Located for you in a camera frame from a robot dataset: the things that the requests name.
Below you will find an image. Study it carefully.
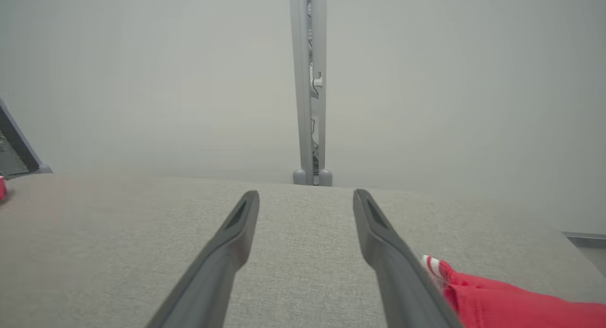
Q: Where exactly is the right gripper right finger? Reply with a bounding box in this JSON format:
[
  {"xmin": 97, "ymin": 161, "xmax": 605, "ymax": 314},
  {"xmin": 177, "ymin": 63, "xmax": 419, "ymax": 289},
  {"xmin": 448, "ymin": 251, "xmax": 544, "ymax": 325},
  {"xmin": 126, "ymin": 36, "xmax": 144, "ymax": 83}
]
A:
[{"xmin": 352, "ymin": 189, "xmax": 463, "ymax": 328}]

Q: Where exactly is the grey partition post with caster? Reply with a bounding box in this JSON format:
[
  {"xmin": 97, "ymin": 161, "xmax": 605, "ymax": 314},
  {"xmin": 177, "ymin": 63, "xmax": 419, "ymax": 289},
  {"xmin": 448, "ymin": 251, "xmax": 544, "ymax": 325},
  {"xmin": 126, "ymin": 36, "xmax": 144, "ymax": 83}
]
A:
[{"xmin": 0, "ymin": 98, "xmax": 53, "ymax": 180}]

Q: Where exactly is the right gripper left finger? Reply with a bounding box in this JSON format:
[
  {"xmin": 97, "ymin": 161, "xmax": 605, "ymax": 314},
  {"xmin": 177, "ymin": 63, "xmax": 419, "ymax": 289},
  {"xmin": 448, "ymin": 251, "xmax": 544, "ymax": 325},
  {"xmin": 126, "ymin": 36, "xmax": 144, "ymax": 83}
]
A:
[{"xmin": 146, "ymin": 190, "xmax": 260, "ymax": 328}]

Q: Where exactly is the grey partition double post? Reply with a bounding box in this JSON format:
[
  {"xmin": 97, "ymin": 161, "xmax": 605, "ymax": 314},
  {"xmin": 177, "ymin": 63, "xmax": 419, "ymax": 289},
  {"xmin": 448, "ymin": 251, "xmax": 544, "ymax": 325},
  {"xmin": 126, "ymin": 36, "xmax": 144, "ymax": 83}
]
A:
[{"xmin": 289, "ymin": 0, "xmax": 333, "ymax": 187}]

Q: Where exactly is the red white basketball jersey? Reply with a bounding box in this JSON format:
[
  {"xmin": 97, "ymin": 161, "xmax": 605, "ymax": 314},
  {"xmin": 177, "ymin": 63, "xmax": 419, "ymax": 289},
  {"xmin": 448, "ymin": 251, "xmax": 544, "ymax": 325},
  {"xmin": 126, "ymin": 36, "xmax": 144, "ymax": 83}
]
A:
[{"xmin": 422, "ymin": 254, "xmax": 606, "ymax": 328}]

